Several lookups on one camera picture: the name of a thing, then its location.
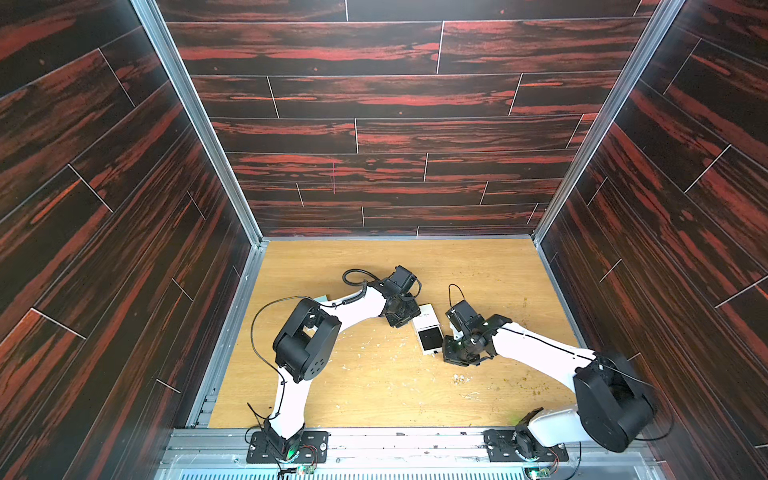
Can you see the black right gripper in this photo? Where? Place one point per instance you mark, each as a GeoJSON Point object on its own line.
{"type": "Point", "coordinates": [459, 345]}

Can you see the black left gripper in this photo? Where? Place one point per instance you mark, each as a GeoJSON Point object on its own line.
{"type": "Point", "coordinates": [413, 312]}

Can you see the white jewelry box drawer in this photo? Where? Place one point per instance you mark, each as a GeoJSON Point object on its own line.
{"type": "Point", "coordinates": [431, 340]}

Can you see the white jewelry box sleeve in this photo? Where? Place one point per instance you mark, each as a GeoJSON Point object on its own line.
{"type": "Point", "coordinates": [426, 320]}

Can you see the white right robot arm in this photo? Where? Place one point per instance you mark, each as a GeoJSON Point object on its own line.
{"type": "Point", "coordinates": [612, 405]}

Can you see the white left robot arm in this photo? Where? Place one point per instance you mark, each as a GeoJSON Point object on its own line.
{"type": "Point", "coordinates": [305, 343]}

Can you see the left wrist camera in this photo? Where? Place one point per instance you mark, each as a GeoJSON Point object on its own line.
{"type": "Point", "coordinates": [400, 281]}

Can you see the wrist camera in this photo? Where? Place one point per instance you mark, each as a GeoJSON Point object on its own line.
{"type": "Point", "coordinates": [400, 281]}
{"type": "Point", "coordinates": [464, 319]}

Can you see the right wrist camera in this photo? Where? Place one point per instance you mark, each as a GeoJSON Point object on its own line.
{"type": "Point", "coordinates": [464, 319]}

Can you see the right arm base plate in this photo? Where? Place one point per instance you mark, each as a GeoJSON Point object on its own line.
{"type": "Point", "coordinates": [510, 445]}

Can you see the aluminium front rail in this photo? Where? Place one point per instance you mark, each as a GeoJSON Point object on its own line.
{"type": "Point", "coordinates": [395, 453]}

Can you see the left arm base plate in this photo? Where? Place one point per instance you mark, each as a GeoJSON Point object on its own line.
{"type": "Point", "coordinates": [308, 447]}

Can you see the aluminium frame rail right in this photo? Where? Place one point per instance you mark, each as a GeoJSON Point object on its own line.
{"type": "Point", "coordinates": [648, 43]}

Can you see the aluminium frame rail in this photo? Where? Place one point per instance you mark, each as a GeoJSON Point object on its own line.
{"type": "Point", "coordinates": [162, 42]}
{"type": "Point", "coordinates": [648, 43]}

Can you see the aluminium frame rail left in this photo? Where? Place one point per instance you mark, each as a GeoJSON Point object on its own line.
{"type": "Point", "coordinates": [162, 42]}

